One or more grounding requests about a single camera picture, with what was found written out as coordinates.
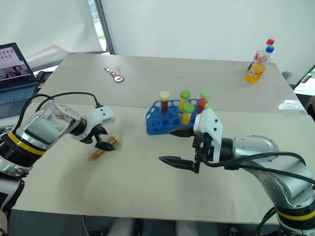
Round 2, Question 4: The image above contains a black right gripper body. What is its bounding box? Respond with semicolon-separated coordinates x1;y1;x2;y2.
192;132;214;174

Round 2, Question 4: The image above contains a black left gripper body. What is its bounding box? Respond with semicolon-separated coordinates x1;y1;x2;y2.
80;124;108;145

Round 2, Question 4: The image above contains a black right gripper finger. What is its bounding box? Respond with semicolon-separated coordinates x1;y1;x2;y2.
158;155;200;174
168;126;197;138

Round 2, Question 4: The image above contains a brown test tube beige cap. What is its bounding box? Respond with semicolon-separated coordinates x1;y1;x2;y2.
87;134;122;162

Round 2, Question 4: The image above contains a yellow test tube green cap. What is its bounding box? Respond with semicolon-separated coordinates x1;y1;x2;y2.
179;90;192;112
181;103;195;125

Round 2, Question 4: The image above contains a blue test tube rack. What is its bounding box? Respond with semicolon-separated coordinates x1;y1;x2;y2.
145;98;205;136

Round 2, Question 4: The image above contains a red test tube green cap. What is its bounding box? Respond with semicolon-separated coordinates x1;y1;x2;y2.
197;89;213;112

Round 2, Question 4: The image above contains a dark red tube yellow cap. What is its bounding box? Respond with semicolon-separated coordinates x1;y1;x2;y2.
159;90;171;113

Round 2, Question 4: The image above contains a red and white hand tool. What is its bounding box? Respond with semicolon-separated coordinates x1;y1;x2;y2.
109;71;125;83

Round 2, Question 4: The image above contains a black device beside laptop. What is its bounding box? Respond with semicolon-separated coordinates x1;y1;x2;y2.
35;70;54;84

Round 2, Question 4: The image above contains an orange soda bottle blue cap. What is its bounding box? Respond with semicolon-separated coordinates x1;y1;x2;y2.
245;45;275;84

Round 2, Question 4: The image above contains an open laptop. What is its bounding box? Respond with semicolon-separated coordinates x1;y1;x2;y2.
0;42;40;119

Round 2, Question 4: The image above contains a clear plastic wrapper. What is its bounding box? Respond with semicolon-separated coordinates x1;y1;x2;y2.
277;99;303;112

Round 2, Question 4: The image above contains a clear bottle red cap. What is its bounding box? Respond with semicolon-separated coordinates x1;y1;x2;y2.
253;38;276;65

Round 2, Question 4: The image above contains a white backdrop sheet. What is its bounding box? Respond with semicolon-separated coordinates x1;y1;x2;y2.
0;0;107;72

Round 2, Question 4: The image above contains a black desk with equipment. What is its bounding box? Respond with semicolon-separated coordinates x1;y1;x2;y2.
282;64;315;96

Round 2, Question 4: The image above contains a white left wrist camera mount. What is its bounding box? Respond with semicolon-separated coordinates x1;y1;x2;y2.
79;105;116;142

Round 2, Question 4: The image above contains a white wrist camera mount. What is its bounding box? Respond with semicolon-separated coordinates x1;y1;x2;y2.
79;105;116;142
192;108;224;163

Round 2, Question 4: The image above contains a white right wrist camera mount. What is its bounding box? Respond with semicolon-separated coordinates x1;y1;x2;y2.
192;108;224;163

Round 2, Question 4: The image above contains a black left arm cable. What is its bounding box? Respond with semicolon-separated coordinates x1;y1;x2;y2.
17;91;103;132

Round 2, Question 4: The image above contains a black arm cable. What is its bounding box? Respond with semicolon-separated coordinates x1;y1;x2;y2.
203;151;315;185
17;91;103;132

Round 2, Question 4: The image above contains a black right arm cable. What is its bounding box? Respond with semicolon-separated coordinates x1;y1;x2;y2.
203;151;315;185

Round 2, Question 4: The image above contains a black window frame post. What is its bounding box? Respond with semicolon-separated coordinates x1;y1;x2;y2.
94;0;115;55

